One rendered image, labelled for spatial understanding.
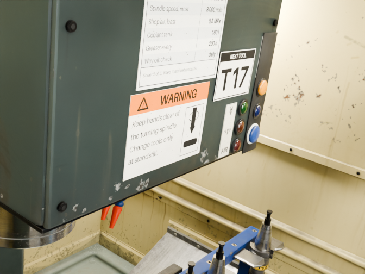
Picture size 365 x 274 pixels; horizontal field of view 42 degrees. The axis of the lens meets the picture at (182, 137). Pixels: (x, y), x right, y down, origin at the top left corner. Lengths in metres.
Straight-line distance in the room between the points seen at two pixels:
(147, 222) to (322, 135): 0.88
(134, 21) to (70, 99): 0.11
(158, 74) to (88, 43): 0.12
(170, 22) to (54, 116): 0.18
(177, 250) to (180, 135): 1.32
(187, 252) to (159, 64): 1.41
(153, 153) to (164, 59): 0.12
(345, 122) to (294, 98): 0.18
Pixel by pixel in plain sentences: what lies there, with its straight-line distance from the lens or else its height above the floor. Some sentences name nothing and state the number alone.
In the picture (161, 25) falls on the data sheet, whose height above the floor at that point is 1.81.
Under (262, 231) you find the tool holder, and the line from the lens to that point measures 1.24.
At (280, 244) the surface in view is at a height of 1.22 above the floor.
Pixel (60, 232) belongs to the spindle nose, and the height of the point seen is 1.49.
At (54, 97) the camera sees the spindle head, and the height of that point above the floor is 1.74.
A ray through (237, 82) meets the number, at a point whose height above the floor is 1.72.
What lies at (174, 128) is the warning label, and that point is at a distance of 0.62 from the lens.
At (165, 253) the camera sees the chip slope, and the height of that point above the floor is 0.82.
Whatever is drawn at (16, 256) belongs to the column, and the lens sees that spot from 1.50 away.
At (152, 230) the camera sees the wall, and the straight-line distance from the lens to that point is 2.06.
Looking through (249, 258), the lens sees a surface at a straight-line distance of 1.23.
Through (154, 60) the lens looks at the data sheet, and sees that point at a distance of 0.55.
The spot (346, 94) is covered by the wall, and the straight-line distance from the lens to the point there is 1.49.
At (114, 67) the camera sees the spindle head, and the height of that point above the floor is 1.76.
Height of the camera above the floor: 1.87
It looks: 19 degrees down
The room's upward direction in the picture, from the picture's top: 8 degrees clockwise
